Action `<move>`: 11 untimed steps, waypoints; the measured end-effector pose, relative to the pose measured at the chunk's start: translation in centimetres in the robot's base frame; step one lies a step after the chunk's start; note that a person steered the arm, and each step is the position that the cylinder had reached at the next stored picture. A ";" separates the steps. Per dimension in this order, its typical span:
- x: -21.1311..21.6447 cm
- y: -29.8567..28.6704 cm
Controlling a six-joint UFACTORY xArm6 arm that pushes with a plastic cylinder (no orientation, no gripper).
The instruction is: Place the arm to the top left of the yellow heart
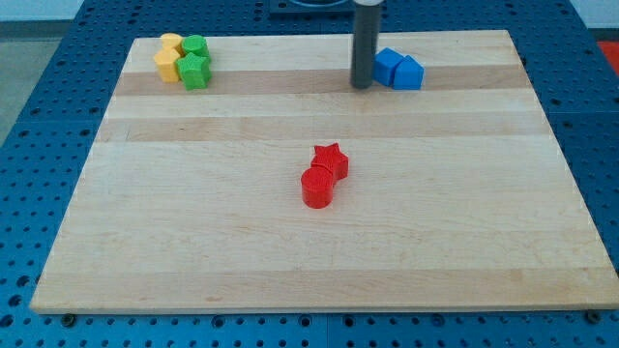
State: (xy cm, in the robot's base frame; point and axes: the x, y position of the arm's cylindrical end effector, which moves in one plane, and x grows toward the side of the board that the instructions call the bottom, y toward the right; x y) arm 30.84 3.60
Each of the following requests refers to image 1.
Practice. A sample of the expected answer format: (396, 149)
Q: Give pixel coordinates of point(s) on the blue cube block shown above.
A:
(385, 64)

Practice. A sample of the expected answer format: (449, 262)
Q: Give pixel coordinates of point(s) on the yellow pentagon block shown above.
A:
(165, 60)

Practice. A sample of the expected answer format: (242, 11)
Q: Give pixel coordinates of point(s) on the blue pentagon block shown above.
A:
(409, 74)

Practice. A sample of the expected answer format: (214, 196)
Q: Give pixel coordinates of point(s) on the red object at right edge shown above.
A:
(610, 50)

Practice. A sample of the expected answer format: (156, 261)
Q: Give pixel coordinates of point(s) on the wooden board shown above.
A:
(458, 197)

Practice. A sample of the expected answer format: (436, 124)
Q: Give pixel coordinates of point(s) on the red cylinder block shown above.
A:
(317, 187)

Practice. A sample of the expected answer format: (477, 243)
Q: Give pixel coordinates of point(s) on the red star block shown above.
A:
(331, 158)

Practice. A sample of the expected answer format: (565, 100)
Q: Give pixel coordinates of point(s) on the green star block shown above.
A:
(194, 71)

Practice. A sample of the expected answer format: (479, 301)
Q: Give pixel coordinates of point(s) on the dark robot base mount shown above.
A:
(280, 8)

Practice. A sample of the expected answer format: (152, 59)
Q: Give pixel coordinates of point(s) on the yellow heart block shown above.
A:
(172, 41)

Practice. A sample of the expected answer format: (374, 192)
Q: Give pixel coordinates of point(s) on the green cylinder block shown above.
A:
(197, 45)

